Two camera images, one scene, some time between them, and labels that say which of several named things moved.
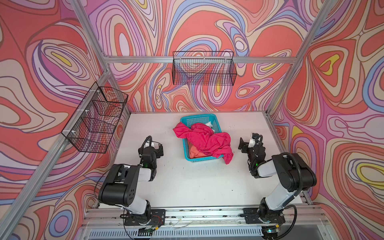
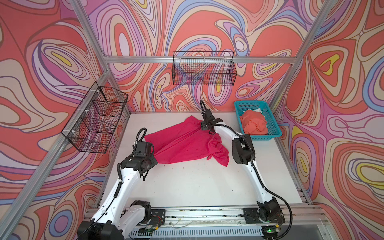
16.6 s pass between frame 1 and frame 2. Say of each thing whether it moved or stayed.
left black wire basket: stayed
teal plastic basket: moved
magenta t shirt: moved
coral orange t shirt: moved
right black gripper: moved
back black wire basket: stayed
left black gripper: moved
